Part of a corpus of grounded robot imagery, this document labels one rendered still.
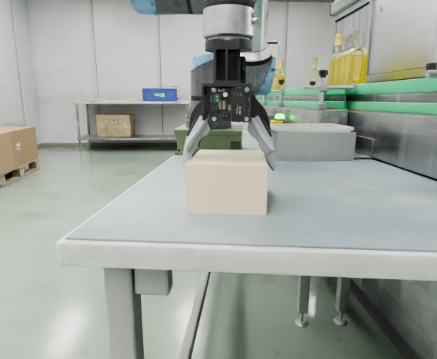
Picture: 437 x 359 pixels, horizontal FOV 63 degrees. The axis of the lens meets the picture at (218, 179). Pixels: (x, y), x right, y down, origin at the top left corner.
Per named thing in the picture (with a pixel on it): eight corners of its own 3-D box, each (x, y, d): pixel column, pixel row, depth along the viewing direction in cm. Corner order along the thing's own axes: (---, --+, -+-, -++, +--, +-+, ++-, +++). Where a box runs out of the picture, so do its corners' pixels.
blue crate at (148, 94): (142, 101, 629) (142, 88, 624) (144, 101, 668) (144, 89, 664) (177, 101, 634) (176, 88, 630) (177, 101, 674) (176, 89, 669)
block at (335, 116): (348, 131, 118) (349, 109, 117) (319, 131, 118) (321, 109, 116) (344, 129, 122) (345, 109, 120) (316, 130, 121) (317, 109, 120)
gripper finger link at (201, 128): (164, 164, 56) (197, 114, 53) (171, 157, 61) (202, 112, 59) (180, 175, 56) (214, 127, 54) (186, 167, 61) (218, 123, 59)
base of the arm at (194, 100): (178, 127, 113) (178, 95, 111) (193, 124, 127) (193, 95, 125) (225, 129, 110) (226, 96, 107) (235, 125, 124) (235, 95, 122)
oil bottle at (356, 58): (364, 110, 126) (369, 45, 121) (348, 110, 125) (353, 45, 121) (356, 110, 131) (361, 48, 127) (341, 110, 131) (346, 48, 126)
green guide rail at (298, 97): (324, 109, 121) (326, 84, 119) (322, 109, 121) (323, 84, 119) (250, 102, 292) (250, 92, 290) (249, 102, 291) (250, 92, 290)
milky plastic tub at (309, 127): (354, 158, 101) (357, 127, 99) (276, 159, 100) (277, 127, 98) (332, 149, 118) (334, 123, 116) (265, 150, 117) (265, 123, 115)
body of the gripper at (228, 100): (200, 125, 52) (198, 36, 49) (206, 121, 60) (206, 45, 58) (253, 125, 51) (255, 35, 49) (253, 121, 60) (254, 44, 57)
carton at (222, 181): (186, 213, 54) (185, 164, 53) (200, 187, 70) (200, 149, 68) (266, 215, 53) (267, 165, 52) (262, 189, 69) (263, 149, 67)
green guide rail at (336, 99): (346, 109, 121) (348, 84, 120) (343, 109, 121) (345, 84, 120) (260, 102, 292) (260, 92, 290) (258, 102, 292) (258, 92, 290)
